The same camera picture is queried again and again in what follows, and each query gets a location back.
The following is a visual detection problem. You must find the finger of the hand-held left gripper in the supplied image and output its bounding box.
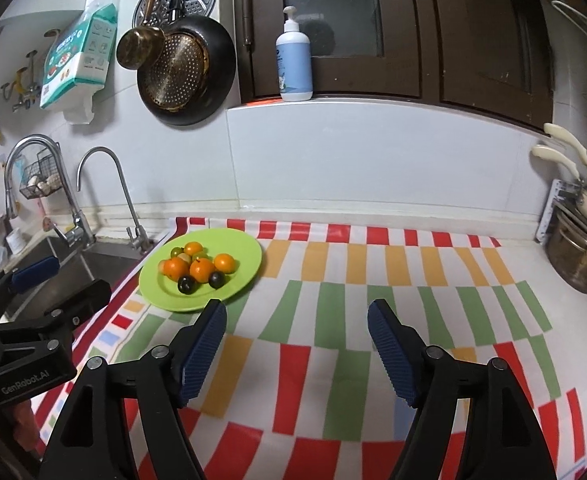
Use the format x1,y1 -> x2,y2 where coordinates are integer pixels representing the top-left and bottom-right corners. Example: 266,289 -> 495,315
0,256 -> 60,326
0,280 -> 112,343

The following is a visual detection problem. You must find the black wire basket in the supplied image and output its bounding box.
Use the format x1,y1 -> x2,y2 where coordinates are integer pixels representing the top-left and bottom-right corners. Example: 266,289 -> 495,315
20,152 -> 65,201

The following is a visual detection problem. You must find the chrome gooseneck faucet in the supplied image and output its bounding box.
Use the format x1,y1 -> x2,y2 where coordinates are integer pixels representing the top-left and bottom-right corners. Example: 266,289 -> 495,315
76,146 -> 155,254

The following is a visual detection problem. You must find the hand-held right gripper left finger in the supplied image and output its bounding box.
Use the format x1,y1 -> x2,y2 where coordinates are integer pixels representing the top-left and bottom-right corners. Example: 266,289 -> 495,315
38,298 -> 228,480

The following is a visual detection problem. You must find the striped colourful tablecloth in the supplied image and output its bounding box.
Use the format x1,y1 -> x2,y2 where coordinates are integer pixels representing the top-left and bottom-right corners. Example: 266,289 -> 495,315
34,216 -> 587,480

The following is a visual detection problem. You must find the golden perforated colander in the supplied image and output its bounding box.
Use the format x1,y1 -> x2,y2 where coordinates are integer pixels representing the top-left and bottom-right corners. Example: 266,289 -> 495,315
141,32 -> 211,111

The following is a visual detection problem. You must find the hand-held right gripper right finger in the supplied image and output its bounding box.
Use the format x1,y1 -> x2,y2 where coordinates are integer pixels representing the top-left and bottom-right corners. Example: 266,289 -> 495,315
367,298 -> 559,480

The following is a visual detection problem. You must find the cream knife handle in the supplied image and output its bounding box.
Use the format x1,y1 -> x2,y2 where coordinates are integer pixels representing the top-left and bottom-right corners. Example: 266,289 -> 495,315
543,122 -> 587,167
532,144 -> 582,182

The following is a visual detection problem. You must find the green plate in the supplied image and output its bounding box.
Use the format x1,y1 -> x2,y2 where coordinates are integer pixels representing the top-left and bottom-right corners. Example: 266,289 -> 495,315
138,228 -> 263,313

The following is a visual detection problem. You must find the wall hook rack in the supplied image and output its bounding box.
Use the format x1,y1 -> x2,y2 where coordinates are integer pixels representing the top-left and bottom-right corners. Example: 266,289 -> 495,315
0,50 -> 42,112

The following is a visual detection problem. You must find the metal kitchen rack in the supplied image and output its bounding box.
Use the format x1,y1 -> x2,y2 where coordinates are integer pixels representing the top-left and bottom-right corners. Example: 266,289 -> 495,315
535,150 -> 587,261

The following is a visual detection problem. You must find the white and blue pump bottle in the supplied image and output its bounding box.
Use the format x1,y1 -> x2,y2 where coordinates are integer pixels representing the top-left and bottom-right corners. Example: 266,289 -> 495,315
275,6 -> 315,103

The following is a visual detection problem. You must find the dark wooden window frame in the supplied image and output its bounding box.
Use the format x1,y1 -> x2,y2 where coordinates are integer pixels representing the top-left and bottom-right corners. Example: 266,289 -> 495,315
234,0 -> 557,132

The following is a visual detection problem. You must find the chrome pull-out faucet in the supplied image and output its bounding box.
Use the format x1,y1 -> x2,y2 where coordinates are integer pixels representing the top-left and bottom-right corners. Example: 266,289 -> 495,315
4,134 -> 97,249

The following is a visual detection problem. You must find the paper towel packet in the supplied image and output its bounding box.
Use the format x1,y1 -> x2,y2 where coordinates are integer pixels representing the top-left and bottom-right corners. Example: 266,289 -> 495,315
40,2 -> 119,126

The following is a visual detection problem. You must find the black frying pan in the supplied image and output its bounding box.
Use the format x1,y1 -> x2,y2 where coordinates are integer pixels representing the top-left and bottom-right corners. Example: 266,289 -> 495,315
137,0 -> 238,127

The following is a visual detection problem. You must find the white wire hanger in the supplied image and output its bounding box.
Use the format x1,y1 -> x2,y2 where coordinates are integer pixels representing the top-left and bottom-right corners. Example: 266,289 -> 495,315
551,0 -> 587,57

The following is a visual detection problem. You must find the large orange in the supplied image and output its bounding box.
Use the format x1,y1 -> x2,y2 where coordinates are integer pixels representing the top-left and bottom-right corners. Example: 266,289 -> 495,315
190,257 -> 217,284

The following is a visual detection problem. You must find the brass ladle pot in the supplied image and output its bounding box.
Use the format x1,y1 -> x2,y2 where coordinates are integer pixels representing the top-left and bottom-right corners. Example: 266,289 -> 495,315
116,0 -> 166,71

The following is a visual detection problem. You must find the stainless steel sink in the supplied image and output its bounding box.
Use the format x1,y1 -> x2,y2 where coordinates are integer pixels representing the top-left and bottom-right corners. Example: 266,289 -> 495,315
4,232 -> 155,322

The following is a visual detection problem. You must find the stainless steel pot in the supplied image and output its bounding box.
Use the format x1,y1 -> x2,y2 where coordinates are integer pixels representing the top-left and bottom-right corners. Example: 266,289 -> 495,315
545,207 -> 587,295

